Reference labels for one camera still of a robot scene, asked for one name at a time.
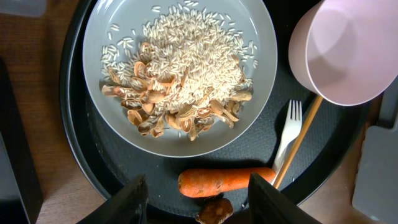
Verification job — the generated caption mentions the pink bowl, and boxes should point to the pink bowl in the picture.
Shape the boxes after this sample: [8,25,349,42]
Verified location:
[289,0,397,106]

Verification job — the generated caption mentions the round black tray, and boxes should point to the round black tray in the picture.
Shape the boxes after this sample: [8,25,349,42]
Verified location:
[60,1,369,220]

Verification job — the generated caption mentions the orange carrot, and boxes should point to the orange carrot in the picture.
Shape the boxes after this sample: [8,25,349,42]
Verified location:
[178,167,276,198]

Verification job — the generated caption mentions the grey plate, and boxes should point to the grey plate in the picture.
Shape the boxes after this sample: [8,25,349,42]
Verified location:
[82,0,277,157]

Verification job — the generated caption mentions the black rectangular tray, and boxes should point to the black rectangular tray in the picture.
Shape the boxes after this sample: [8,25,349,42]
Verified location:
[1,60,44,223]

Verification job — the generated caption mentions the white plastic fork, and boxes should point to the white plastic fork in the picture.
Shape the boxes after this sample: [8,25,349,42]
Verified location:
[272,100,303,175]

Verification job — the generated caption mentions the wooden chopstick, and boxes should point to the wooden chopstick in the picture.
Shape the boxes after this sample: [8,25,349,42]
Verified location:
[272,96,323,189]

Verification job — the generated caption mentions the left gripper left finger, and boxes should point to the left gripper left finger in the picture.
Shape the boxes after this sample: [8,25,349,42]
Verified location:
[78,175,149,224]

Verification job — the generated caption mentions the brown food scrap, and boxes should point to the brown food scrap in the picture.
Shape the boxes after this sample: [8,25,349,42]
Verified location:
[195,198,234,224]

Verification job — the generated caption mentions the clear plastic bin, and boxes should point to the clear plastic bin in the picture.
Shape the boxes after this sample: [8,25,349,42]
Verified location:
[0,0,47,17]

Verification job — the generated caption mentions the rice and peanut shells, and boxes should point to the rice and peanut shells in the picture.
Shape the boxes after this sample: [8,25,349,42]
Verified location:
[101,1,256,140]

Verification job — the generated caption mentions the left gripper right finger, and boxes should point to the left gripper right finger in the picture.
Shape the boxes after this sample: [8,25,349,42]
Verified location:
[248,173,320,224]

